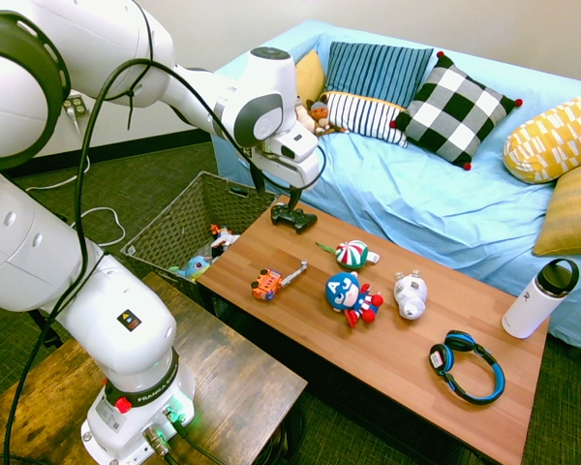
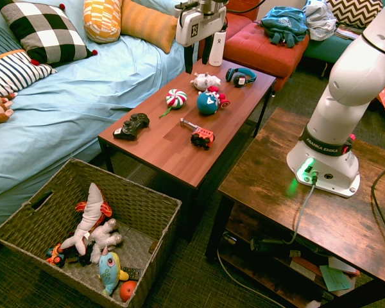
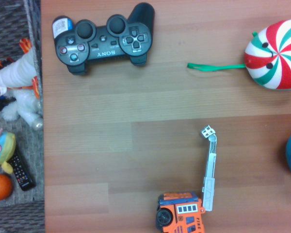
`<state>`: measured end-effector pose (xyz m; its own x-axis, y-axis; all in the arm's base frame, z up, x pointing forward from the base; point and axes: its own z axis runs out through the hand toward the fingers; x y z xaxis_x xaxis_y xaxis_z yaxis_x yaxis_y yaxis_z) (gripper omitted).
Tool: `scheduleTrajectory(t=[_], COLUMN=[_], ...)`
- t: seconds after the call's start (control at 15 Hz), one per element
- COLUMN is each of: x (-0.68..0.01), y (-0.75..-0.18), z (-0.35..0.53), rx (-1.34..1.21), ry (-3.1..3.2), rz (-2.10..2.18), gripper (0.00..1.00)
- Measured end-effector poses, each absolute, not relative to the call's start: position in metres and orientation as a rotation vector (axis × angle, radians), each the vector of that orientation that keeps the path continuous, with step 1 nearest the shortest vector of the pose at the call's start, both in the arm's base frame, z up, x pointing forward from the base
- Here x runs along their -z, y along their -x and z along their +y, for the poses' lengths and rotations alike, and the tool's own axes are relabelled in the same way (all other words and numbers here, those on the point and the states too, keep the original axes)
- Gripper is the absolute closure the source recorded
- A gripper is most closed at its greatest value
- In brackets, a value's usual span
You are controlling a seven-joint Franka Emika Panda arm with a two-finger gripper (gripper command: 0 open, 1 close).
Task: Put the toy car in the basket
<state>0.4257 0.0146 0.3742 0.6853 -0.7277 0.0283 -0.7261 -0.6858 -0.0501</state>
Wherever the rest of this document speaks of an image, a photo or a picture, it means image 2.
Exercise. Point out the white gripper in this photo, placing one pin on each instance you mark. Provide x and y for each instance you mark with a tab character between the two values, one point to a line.
197	24

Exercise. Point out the red toy fire truck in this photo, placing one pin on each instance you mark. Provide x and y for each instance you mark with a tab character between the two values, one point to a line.
200	134

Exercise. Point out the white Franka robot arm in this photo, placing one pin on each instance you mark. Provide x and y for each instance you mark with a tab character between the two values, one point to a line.
349	93

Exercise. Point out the white plush animal toy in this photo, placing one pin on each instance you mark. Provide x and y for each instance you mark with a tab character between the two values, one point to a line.
202	80

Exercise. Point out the blue round plush toy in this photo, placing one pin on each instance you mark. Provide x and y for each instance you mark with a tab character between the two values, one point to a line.
208	102

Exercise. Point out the red green swirl candy toy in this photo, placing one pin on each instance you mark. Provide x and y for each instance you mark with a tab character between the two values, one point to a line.
176	98

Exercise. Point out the orange striped plush toy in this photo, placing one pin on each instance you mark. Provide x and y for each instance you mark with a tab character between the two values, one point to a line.
106	210

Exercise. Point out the white shark plush toy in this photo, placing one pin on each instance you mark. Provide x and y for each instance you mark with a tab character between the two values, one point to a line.
86	221

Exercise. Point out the woven wicker basket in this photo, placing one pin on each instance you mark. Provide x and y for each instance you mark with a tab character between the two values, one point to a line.
90	231

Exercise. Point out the orange blue toy car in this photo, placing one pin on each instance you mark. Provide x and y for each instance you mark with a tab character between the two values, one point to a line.
55	255

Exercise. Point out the white water bottle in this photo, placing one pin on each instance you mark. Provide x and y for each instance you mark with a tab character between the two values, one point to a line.
217	48

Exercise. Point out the teal black headphones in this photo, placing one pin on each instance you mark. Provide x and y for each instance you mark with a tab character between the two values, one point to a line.
240	77

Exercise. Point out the orange rectangular pillow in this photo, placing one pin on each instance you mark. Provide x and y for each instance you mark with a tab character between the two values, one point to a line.
147	25

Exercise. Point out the red tufted ottoman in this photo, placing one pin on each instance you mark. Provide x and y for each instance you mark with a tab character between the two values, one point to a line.
263	51

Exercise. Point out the teal clothing pile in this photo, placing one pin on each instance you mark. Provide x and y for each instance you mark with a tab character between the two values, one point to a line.
284	25

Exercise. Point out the red-brown coffee table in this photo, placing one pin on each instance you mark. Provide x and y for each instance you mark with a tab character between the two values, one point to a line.
179	144

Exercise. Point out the black game controller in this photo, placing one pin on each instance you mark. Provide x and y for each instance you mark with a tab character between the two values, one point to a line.
131	126

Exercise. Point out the yellow white patterned bolster pillow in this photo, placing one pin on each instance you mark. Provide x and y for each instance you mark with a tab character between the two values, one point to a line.
102	20

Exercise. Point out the white grey cloth bundle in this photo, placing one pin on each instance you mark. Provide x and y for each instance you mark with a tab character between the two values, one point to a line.
321	17

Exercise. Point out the light blue bed sheet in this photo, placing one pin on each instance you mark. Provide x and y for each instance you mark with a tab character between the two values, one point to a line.
67	99

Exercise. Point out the black white checkered pillow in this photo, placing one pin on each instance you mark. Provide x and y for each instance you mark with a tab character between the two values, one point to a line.
48	32

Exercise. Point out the black white chevron pillow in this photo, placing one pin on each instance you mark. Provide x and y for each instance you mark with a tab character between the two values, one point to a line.
356	11

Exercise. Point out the navy white striped pillow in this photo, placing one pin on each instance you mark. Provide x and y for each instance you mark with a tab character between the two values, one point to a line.
11	72

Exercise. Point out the dark teal striped pillow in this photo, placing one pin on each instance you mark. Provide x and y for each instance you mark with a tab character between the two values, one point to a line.
0	40

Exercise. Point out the grey white plush dog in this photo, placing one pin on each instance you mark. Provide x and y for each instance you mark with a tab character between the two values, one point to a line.
104	237

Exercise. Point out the rustic dark wood table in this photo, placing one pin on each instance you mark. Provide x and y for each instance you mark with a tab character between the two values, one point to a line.
327	218

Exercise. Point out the black remote control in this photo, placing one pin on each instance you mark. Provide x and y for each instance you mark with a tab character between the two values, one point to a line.
132	273

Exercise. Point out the blue yellow fish plush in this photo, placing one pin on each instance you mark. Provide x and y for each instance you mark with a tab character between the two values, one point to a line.
110	271

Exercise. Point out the orange ball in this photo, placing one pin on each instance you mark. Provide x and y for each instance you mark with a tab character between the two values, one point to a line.
127	290

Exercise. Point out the teal paper note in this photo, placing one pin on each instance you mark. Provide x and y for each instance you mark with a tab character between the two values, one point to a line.
335	278

